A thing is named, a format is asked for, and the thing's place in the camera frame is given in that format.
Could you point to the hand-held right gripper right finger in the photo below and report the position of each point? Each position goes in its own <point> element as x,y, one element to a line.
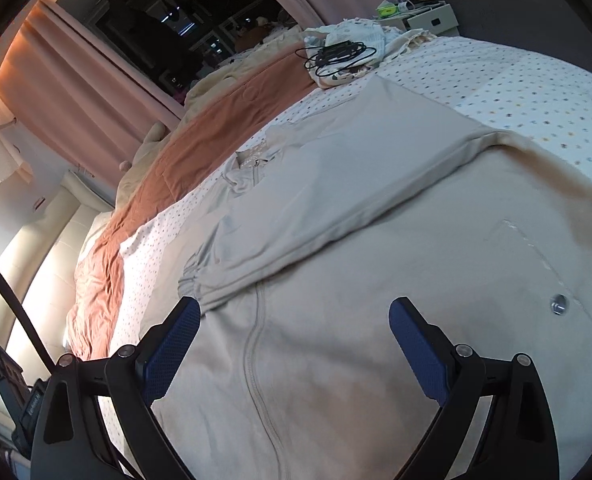
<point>421,355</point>

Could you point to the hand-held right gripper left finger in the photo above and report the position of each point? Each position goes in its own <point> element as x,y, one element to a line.
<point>171,350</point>

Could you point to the beige zip jacket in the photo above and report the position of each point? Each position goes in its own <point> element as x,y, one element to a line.
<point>376,260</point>

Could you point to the white pillow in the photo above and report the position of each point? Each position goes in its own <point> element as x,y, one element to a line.
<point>96,230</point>

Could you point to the cream padded headboard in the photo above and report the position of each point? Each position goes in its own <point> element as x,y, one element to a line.
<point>36,260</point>

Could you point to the cream plush toy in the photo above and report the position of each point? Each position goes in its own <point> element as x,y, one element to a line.
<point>143,160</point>

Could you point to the orange blanket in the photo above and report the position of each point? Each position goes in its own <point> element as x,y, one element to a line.
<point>201,130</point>

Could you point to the bed with dotted sheet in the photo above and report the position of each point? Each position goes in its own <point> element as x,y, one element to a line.
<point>526,85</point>

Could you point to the white frilled cloth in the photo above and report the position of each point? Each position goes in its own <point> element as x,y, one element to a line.
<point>368,35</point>

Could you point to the brown plush toy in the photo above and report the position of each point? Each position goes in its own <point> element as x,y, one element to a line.
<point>251,35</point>

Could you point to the dark glass window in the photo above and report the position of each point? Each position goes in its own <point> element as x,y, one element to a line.
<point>176,20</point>

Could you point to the white nightstand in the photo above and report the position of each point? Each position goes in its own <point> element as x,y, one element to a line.
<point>433,20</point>

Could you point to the green object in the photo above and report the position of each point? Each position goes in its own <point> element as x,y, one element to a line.
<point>387,10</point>

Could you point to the wall switch panel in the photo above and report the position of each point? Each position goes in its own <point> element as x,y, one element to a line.
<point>38,203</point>

